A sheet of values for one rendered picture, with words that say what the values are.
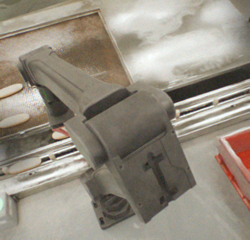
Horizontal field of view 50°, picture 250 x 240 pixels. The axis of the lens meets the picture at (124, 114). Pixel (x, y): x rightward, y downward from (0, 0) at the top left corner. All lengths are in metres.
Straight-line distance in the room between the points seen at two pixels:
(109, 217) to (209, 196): 0.27
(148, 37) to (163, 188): 0.86
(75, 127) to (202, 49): 0.84
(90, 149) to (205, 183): 0.57
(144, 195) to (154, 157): 0.04
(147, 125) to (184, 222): 0.51
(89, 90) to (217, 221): 0.53
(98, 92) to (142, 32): 0.82
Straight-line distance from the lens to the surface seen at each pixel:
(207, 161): 0.84
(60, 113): 0.71
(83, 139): 0.27
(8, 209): 0.80
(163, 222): 0.75
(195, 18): 1.21
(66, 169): 0.82
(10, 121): 0.95
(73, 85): 0.38
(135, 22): 1.18
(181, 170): 0.31
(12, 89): 1.03
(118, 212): 0.72
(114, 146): 0.27
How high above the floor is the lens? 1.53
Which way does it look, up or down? 48 degrees down
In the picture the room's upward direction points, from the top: 10 degrees counter-clockwise
